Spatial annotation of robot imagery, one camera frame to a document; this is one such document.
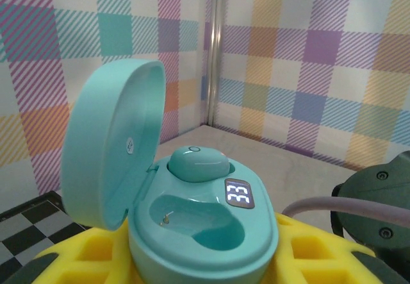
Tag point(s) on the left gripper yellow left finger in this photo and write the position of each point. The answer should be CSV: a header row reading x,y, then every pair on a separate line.
x,y
105,264

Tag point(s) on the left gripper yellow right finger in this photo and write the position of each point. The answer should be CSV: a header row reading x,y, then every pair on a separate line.
x,y
320,258

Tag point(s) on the green earbud charging case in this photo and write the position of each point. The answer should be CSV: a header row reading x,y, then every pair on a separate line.
x,y
105,136

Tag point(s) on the green earbud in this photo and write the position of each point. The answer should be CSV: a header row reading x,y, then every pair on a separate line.
x,y
198,165

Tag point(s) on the black white checkerboard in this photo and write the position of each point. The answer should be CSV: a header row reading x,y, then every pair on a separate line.
x,y
25,229

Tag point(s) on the silver aluminium frame post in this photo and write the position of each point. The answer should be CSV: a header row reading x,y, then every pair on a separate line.
x,y
215,56

